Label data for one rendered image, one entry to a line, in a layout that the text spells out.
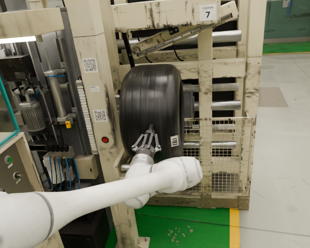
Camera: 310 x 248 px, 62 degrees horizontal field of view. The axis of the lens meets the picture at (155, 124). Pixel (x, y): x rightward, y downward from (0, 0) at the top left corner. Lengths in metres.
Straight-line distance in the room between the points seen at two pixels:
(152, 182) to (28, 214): 0.35
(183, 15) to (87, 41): 0.54
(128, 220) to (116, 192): 1.27
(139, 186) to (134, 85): 0.69
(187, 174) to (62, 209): 0.42
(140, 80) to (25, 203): 0.92
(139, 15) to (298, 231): 2.04
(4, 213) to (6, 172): 0.92
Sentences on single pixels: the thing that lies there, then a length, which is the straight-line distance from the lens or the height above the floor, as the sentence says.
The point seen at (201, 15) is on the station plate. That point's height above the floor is 1.69.
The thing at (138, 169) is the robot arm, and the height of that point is 1.25.
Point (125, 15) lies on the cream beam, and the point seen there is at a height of 1.72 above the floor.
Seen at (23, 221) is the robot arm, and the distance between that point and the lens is 0.50.
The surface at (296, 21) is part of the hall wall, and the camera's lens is 10.77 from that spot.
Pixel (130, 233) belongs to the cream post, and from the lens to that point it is 2.05.
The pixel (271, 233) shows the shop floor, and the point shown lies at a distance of 2.46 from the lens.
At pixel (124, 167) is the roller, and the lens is 1.56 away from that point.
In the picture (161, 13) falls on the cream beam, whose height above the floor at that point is 1.72.
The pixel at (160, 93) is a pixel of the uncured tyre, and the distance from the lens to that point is 1.24.
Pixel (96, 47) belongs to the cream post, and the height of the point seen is 1.60.
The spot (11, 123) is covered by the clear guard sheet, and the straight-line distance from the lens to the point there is 1.39.
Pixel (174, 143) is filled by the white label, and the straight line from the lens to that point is 1.28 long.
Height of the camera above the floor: 1.78
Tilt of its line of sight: 26 degrees down
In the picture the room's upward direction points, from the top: 6 degrees counter-clockwise
